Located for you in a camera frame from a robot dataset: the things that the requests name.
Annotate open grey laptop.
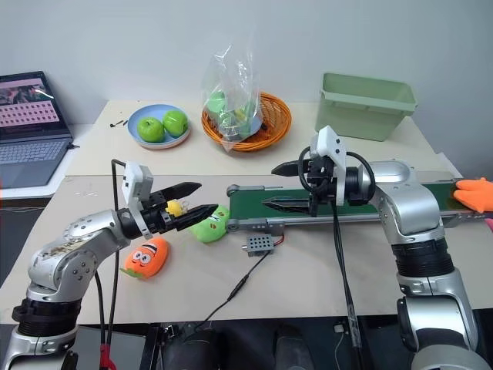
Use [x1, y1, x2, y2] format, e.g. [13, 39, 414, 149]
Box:
[0, 70, 75, 190]

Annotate green apple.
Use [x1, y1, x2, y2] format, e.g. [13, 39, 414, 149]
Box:
[137, 117, 166, 143]
[162, 110, 189, 138]

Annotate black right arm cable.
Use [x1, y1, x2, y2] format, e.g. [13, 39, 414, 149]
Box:
[297, 145, 377, 370]

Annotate black control box cable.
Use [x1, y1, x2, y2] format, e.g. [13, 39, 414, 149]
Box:
[191, 254, 270, 332]

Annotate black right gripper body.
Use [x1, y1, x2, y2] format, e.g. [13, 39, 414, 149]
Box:
[301, 151, 339, 217]

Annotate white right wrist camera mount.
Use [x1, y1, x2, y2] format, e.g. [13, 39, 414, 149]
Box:
[310, 125, 350, 207]

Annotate bright orange plush toy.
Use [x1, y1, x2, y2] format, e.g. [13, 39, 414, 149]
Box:
[452, 177, 493, 214]

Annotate clear plastic bag of toys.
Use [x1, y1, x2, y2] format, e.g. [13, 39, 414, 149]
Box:
[200, 41, 263, 156]

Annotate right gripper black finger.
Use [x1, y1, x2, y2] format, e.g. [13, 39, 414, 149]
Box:
[261, 197, 313, 214]
[270, 160, 310, 179]

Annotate green plush toy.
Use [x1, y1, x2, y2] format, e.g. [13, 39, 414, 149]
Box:
[188, 204, 232, 244]

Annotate orange carrot plush toy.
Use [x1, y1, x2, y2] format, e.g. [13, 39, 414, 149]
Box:
[119, 236, 170, 281]

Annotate small yellow toy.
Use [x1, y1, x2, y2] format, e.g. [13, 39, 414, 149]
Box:
[165, 199, 190, 217]

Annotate grey perforated control box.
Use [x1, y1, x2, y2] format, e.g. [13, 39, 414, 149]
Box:
[241, 234, 276, 259]

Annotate green conveyor belt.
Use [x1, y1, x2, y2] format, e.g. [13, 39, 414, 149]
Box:
[226, 178, 493, 233]

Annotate orange woven basket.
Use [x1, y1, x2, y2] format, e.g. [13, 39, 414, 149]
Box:
[200, 91, 293, 153]

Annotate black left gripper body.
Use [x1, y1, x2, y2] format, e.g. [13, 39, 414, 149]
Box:
[139, 192, 173, 235]

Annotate light blue plate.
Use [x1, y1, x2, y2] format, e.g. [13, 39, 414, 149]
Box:
[126, 103, 192, 151]

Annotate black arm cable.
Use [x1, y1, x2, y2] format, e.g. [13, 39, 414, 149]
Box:
[297, 145, 377, 370]
[95, 158, 128, 370]

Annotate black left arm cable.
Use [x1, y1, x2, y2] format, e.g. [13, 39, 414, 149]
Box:
[95, 158, 128, 370]

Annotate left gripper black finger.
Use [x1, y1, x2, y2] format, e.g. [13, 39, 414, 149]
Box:
[169, 203, 220, 232]
[154, 181, 203, 203]

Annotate light green plastic bin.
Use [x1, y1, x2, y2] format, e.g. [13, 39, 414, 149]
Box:
[314, 72, 418, 144]

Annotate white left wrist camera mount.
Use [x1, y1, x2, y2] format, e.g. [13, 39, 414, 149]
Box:
[121, 161, 156, 237]

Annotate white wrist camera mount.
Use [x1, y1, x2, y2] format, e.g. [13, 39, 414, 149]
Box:
[121, 161, 156, 237]
[310, 125, 350, 207]

